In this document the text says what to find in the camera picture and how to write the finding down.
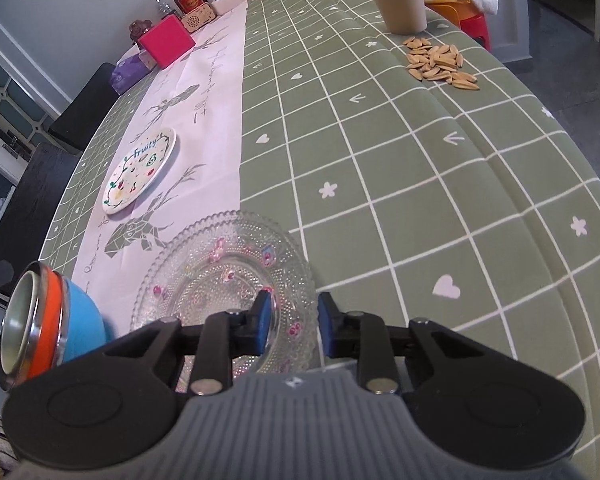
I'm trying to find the clear glass plate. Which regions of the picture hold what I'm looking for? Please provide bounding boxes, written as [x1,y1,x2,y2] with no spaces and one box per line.
[130,211,317,377]

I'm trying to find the blue steel bowl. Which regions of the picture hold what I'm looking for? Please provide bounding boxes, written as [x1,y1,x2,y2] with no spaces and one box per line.
[61,278,109,363]

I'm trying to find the fruity painted white plate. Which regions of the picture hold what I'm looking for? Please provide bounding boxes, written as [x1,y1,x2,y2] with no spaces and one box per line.
[102,128,178,216]

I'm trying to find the orange steel bowl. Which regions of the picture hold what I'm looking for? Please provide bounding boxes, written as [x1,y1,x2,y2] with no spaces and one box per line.
[0,261,66,391]

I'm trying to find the green ceramic bowl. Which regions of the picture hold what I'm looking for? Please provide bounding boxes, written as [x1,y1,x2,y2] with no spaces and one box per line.
[0,271,35,374]

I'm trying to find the green checked tablecloth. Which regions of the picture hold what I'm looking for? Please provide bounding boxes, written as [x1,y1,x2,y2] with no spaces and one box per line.
[41,0,600,477]

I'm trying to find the white deer table runner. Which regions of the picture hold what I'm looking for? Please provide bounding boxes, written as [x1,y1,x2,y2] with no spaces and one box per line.
[71,4,247,336]

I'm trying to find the black chair near left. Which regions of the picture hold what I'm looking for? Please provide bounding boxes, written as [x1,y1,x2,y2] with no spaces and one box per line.
[0,143,79,275]

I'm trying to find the black chair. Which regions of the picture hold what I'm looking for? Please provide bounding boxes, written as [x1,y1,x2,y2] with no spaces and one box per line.
[50,63,119,152]
[0,143,79,275]

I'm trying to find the black chair far left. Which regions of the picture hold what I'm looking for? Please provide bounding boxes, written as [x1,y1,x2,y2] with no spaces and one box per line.
[50,63,119,152]

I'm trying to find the purple tissue box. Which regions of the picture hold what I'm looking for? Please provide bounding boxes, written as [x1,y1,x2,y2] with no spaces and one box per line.
[109,51,157,96]

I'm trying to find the pink square box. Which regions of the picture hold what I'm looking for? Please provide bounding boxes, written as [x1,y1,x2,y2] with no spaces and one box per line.
[138,15,195,68]

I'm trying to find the beige small speaker box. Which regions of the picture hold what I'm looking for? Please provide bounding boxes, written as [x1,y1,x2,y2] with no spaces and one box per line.
[181,2,216,34]

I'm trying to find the brown figurine ornament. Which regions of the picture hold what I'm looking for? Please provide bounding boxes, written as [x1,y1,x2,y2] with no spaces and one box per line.
[129,20,152,44]

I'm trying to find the clear water bottle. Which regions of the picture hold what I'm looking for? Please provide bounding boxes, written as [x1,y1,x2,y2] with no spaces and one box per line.
[152,0,181,20]

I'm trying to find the red plastic stool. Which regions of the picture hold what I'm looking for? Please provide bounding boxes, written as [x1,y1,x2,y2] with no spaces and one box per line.
[426,2,491,51]

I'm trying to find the glass panel door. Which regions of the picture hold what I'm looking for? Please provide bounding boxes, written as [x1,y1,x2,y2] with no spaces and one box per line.
[0,65,58,160]

